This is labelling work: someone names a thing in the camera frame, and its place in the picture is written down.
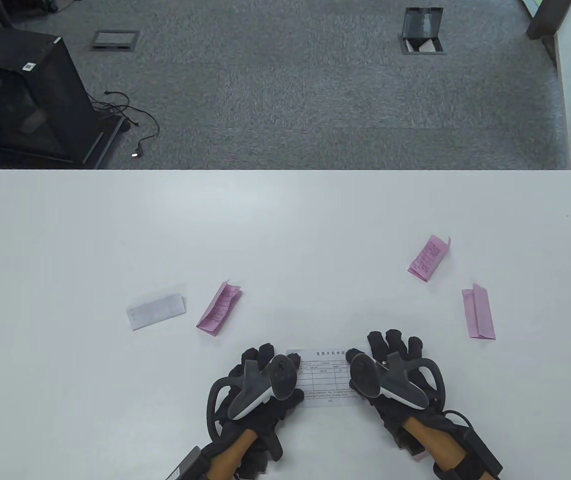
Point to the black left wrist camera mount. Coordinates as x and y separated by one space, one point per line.
265 462

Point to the person's right hand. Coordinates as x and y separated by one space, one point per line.
395 345

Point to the black white hand controller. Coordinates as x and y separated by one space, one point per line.
283 375
365 372

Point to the white paper invoice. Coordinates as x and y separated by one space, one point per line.
155 309
323 380

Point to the pink paper invoice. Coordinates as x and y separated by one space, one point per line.
218 310
428 257
480 310

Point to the black equipment cabinet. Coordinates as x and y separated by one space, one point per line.
40 100

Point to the person's left forearm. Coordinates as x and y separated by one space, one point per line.
230 457

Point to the open grey floor box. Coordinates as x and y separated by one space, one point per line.
420 22

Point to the person's right forearm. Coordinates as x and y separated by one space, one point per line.
430 442

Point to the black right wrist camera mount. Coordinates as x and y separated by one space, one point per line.
409 442

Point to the black white right hand controller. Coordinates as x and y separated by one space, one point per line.
365 372

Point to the person's left hand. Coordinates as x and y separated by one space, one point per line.
265 420

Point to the black caster wheel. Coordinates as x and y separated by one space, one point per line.
50 6

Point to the black white left hand controller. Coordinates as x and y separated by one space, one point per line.
283 375

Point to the closed grey floor box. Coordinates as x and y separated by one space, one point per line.
114 39

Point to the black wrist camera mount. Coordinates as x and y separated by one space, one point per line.
409 442
265 462

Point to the dark grey post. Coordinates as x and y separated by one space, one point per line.
548 20

